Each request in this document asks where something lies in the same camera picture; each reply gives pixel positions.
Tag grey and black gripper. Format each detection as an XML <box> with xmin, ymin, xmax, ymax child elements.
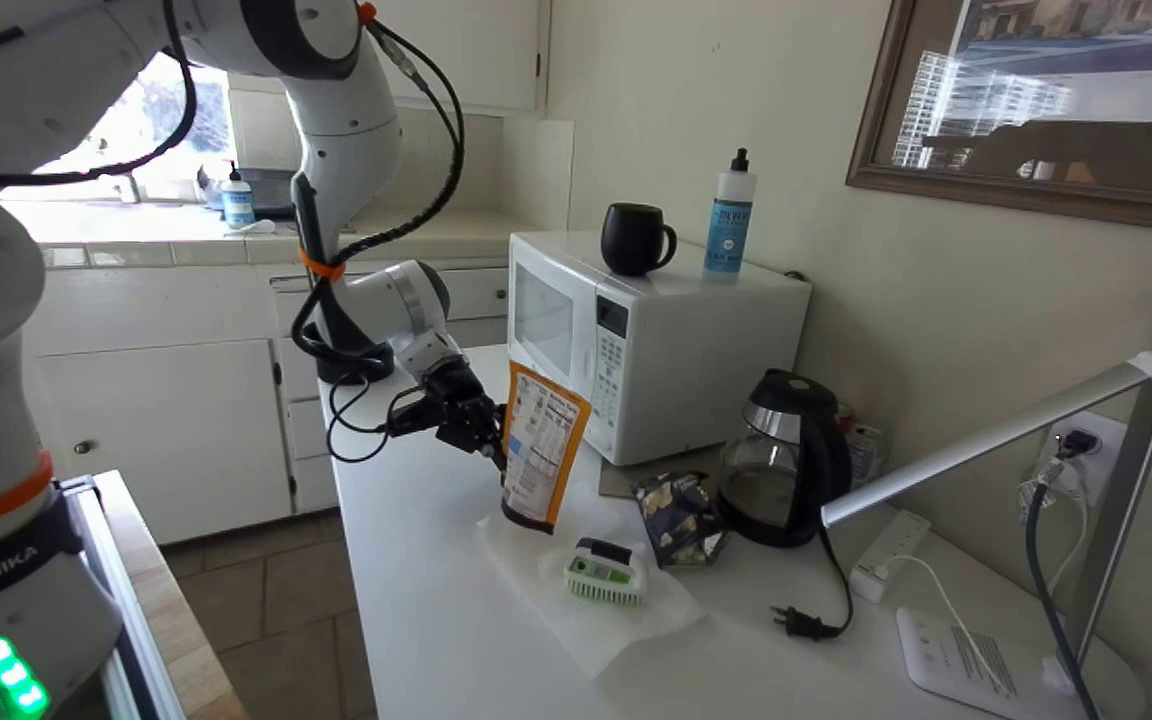
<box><xmin>386</xmin><ymin>333</ymin><xmax>504</xmax><ymax>465</ymax></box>

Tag white and orange packet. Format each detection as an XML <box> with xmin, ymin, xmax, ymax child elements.
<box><xmin>499</xmin><ymin>359</ymin><xmax>593</xmax><ymax>532</ymax></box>

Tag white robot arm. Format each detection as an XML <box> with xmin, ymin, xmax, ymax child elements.
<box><xmin>0</xmin><ymin>0</ymin><xmax>491</xmax><ymax>720</ymax></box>

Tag white microwave oven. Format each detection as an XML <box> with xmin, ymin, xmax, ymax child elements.
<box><xmin>506</xmin><ymin>234</ymin><xmax>812</xmax><ymax>465</ymax></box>

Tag black snack packet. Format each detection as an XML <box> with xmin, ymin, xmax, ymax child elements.
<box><xmin>634</xmin><ymin>472</ymin><xmax>725</xmax><ymax>567</ymax></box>

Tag white paper towel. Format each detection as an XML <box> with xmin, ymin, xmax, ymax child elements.
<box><xmin>474</xmin><ymin>490</ymin><xmax>703</xmax><ymax>675</ymax></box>

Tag green and white brush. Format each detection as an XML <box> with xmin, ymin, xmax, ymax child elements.
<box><xmin>564</xmin><ymin>536</ymin><xmax>644</xmax><ymax>599</ymax></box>

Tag black mug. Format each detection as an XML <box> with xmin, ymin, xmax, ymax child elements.
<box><xmin>600</xmin><ymin>204</ymin><xmax>674</xmax><ymax>278</ymax></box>

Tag white kitchen cabinet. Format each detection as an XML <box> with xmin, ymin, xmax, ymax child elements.
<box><xmin>24</xmin><ymin>258</ymin><xmax>513</xmax><ymax>548</ymax></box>

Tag blue soap bottle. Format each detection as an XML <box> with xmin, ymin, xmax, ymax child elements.
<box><xmin>221</xmin><ymin>167</ymin><xmax>254</xmax><ymax>229</ymax></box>

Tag blue spray bottle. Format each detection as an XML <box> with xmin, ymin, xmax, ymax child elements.
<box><xmin>703</xmin><ymin>153</ymin><xmax>755</xmax><ymax>278</ymax></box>

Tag black electric kettle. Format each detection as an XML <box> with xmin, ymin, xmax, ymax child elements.
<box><xmin>721</xmin><ymin>369</ymin><xmax>850</xmax><ymax>548</ymax></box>

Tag white power adapter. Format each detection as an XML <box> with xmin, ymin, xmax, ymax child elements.
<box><xmin>846</xmin><ymin>513</ymin><xmax>933</xmax><ymax>599</ymax></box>

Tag silver desk lamp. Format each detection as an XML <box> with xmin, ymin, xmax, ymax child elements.
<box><xmin>818</xmin><ymin>354</ymin><xmax>1152</xmax><ymax>720</ymax></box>

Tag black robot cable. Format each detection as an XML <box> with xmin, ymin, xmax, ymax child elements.
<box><xmin>0</xmin><ymin>0</ymin><xmax>471</xmax><ymax>467</ymax></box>

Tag black kettle power cord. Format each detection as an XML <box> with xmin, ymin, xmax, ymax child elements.
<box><xmin>767</xmin><ymin>513</ymin><xmax>861</xmax><ymax>643</ymax></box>

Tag white wall outlet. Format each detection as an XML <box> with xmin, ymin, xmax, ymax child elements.
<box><xmin>1035</xmin><ymin>411</ymin><xmax>1122</xmax><ymax>510</ymax></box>

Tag framed wall picture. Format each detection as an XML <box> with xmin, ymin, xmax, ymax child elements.
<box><xmin>846</xmin><ymin>0</ymin><xmax>1152</xmax><ymax>229</ymax></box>

